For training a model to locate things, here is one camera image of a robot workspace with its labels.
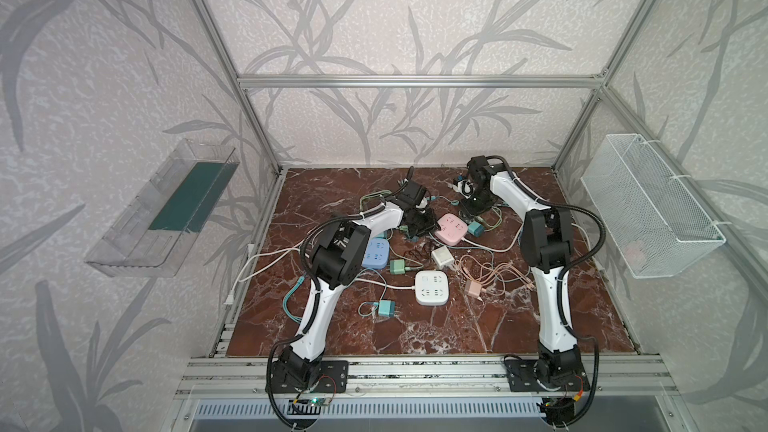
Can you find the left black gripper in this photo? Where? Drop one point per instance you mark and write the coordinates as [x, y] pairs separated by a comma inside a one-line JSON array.
[[421, 220]]

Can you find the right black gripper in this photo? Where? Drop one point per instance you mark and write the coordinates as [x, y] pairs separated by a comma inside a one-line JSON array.
[[475, 208]]

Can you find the pink power strip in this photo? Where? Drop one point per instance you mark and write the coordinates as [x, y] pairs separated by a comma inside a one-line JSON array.
[[451, 229]]

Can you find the white charger plug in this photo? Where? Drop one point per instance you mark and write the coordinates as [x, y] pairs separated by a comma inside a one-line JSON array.
[[442, 257]]

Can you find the green charger plug front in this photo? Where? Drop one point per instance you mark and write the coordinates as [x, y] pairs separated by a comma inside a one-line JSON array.
[[397, 267]]

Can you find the blue power strip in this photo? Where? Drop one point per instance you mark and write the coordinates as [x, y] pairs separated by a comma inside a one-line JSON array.
[[376, 255]]

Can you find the white power strip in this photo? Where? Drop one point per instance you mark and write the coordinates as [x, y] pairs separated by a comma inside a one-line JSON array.
[[431, 288]]

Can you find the teal charger plug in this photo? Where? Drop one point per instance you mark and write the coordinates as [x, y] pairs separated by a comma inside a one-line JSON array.
[[386, 308]]

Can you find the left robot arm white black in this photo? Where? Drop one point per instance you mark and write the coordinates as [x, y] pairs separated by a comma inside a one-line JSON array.
[[331, 258]]

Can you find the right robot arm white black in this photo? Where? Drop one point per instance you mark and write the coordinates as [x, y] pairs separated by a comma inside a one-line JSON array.
[[547, 245]]

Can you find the white wire mesh basket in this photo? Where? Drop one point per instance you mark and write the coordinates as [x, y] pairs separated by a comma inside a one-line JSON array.
[[657, 225]]

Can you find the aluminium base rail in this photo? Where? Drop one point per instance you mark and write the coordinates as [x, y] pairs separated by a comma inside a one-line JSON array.
[[428, 376]]

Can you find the clear plastic wall bin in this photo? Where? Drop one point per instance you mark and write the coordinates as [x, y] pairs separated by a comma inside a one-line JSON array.
[[155, 233]]

